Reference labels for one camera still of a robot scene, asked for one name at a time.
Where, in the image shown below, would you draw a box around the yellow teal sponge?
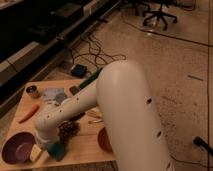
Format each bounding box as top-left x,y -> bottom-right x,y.
46,142 -> 66,161

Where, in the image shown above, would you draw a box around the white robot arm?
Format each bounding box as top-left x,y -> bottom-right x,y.
34,60 -> 175,171

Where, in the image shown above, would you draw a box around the green plastic tray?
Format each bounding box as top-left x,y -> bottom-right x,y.
78,68 -> 103,89

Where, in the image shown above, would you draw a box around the orange-brown bowl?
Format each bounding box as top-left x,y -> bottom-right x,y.
97,128 -> 113,153

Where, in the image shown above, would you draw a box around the blue-grey cloth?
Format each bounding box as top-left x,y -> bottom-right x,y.
42,88 -> 67,105

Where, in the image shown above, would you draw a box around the dark grape bunch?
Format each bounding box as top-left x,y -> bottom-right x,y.
59,121 -> 80,144

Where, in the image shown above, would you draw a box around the small metal can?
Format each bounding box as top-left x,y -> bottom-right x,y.
26,85 -> 40,99

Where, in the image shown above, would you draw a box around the orange carrot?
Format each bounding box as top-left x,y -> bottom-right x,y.
18,104 -> 40,124

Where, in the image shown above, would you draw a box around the black office chair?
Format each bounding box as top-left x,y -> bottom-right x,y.
142,0 -> 178,31

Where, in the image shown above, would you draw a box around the yellow cheese wedge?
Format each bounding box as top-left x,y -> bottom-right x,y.
30,144 -> 42,162

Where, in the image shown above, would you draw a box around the black floor object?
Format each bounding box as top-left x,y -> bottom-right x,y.
193,136 -> 213,156

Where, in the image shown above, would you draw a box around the purple bowl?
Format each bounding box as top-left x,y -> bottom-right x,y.
2,132 -> 35,164

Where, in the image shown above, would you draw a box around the black cables on floor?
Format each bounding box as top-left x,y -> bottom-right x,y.
56,33 -> 127,72

